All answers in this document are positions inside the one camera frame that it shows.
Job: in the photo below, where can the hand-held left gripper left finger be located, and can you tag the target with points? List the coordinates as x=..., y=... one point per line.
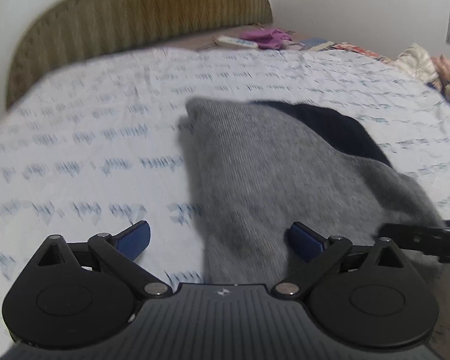
x=133, y=239

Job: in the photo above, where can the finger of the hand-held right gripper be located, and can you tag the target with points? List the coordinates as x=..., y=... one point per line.
x=427, y=240

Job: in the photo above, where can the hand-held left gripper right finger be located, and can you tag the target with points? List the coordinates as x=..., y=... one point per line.
x=303, y=243

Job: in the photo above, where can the navy and grey knit sweater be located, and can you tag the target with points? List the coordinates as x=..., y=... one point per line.
x=270, y=180

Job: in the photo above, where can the white script-printed bedsheet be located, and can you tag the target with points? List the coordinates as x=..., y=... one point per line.
x=78, y=138

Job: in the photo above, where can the cream cloth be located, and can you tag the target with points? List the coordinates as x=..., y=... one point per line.
x=416, y=63

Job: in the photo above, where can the blue-edged book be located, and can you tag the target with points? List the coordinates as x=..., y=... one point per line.
x=317, y=44

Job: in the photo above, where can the colourful magazine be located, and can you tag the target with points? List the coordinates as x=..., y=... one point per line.
x=360, y=51

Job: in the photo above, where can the purple cloth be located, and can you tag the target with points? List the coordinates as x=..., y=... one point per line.
x=266, y=38

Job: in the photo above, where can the olive padded headboard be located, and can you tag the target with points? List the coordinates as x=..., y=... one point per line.
x=135, y=11

